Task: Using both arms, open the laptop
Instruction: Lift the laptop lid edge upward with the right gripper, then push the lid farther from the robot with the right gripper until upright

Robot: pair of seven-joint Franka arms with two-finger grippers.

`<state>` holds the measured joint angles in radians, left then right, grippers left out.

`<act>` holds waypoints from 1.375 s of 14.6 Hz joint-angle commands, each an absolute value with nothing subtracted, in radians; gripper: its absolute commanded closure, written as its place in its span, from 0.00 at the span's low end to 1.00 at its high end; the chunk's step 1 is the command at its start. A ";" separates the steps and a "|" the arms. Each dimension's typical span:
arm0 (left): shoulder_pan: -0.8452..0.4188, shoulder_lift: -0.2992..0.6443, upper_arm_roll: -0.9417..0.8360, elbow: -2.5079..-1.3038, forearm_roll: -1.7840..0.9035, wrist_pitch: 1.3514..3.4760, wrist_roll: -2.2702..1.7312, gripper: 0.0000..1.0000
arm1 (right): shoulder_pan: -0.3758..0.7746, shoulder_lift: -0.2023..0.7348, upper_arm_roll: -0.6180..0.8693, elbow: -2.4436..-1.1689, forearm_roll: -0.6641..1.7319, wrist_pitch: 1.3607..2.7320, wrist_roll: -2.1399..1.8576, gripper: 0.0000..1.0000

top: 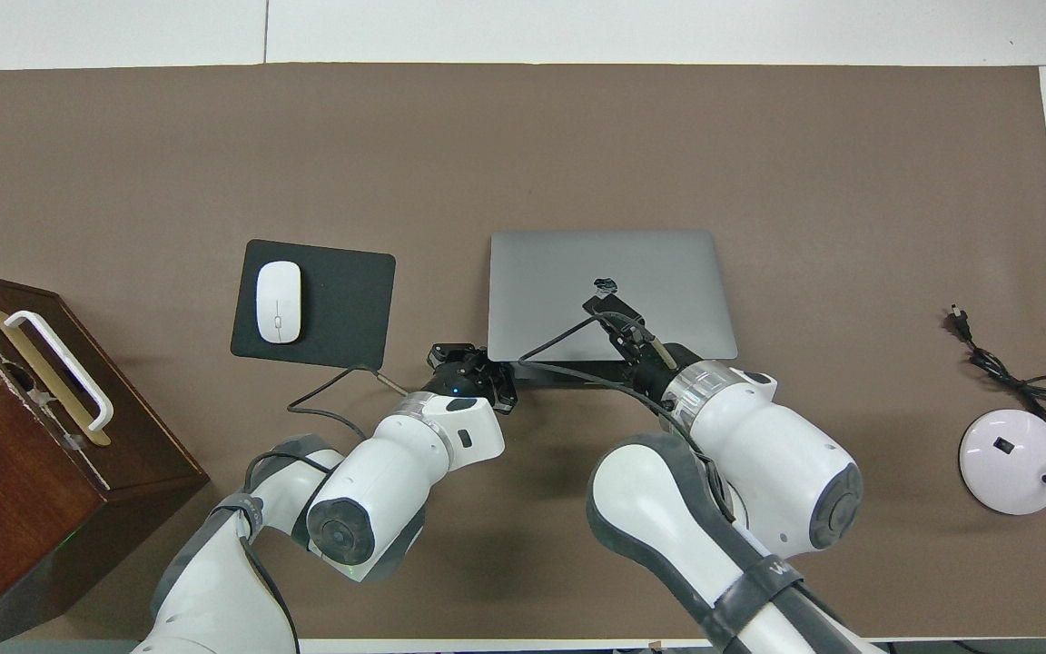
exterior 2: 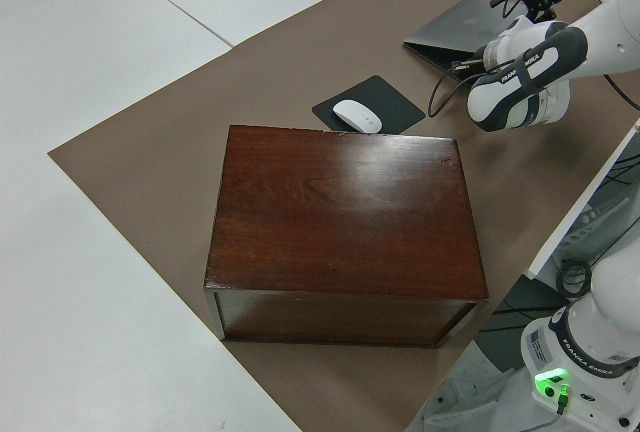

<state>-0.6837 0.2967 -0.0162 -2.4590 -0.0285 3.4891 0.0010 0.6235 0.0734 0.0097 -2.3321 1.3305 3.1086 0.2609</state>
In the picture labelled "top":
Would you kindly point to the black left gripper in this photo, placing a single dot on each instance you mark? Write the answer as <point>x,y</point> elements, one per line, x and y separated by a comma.
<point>464,380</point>

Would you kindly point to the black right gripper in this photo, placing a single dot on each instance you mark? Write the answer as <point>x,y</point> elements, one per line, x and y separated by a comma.
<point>646,354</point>

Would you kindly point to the silver laptop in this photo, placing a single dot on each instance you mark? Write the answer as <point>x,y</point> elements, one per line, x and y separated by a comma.
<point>559,272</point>

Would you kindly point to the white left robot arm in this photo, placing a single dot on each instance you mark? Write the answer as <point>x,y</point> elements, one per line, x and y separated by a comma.
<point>378,481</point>

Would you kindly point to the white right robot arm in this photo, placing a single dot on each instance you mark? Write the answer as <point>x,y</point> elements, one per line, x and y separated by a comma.
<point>759,454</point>

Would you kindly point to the black mouse pad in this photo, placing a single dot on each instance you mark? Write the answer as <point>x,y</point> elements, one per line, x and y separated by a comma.
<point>341,309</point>

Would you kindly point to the brown table mat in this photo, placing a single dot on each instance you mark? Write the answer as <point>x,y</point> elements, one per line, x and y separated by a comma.
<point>523,136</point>

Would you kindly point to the white computer mouse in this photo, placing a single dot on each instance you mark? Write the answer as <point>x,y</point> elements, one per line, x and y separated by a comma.
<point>279,302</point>

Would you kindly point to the white desk lamp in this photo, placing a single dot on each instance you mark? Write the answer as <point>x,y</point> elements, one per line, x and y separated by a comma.
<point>1009,459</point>

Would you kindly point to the dark brown wooden box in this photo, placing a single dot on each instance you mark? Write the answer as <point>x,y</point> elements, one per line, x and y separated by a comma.
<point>5,509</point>

